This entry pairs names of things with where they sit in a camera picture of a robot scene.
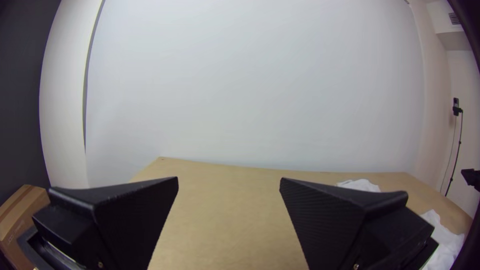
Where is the black tripod stand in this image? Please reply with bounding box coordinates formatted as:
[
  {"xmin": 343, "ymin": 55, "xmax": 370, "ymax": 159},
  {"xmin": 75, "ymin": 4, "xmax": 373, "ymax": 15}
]
[{"xmin": 444, "ymin": 97, "xmax": 464, "ymax": 198}]

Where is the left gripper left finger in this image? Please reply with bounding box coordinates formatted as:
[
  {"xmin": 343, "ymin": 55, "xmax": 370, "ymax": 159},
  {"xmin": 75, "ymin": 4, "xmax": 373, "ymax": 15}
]
[{"xmin": 31, "ymin": 176, "xmax": 179, "ymax": 270}]

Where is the white t-shirt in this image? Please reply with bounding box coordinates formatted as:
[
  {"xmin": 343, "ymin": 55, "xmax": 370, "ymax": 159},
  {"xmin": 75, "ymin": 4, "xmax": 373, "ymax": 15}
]
[{"xmin": 336, "ymin": 178, "xmax": 467, "ymax": 270}]

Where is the large cardboard box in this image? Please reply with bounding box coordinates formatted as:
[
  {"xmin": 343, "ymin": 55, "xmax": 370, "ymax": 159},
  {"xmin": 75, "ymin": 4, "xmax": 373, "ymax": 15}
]
[{"xmin": 0, "ymin": 184, "xmax": 52, "ymax": 270}]

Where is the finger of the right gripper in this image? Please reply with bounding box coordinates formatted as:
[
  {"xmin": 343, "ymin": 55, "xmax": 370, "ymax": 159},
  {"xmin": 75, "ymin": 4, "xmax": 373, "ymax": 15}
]
[{"xmin": 460, "ymin": 168, "xmax": 480, "ymax": 193}]

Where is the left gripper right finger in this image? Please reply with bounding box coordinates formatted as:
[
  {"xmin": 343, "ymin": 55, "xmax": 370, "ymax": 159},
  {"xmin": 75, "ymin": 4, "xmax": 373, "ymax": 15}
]
[{"xmin": 279, "ymin": 177, "xmax": 439, "ymax": 270}]

